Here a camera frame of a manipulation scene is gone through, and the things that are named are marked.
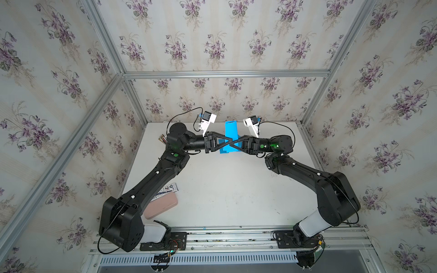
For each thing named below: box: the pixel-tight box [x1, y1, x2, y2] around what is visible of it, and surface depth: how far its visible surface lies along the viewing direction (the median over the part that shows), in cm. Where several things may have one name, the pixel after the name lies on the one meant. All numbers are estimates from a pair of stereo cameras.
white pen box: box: [149, 182, 180, 202], surface depth 90 cm
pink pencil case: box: [142, 191, 179, 220], surface depth 85 cm
